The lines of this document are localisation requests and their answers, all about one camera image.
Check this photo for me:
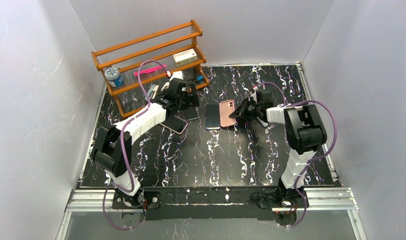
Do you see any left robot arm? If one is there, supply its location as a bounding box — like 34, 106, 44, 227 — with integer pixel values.
90, 77, 199, 198

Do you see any blue round jar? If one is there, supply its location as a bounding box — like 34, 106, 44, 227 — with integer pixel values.
104, 67, 123, 88

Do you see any teal eraser block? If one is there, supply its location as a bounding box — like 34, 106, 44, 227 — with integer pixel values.
146, 84, 158, 101

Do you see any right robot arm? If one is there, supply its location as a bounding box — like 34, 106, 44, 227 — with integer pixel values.
229, 87, 327, 204

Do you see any pink highlighter pen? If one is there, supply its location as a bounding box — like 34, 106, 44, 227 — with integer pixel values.
134, 64, 167, 77

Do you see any clear phone case with phone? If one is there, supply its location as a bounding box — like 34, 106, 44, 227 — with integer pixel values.
182, 108, 199, 121

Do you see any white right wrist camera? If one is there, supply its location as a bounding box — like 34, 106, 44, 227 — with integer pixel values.
250, 86, 261, 103

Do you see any orange wooden shelf rack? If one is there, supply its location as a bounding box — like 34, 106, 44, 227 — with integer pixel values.
91, 19, 209, 118

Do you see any black blue marker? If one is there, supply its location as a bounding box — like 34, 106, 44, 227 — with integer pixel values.
195, 75, 204, 85

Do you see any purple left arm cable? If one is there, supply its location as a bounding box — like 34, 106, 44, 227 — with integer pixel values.
102, 59, 172, 231

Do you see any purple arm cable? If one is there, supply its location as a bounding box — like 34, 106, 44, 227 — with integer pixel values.
102, 59, 172, 231
252, 81, 338, 229

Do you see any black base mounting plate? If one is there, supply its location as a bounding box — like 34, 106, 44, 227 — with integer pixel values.
110, 186, 309, 221

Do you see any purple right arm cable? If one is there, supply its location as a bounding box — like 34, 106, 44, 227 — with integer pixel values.
252, 81, 338, 229

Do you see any white medicine box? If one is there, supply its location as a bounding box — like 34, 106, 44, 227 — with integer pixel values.
172, 48, 198, 67

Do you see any cream cased phone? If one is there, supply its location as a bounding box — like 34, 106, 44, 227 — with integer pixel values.
160, 116, 188, 135

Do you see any black smartphone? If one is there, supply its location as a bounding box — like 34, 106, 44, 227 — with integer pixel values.
205, 104, 220, 130

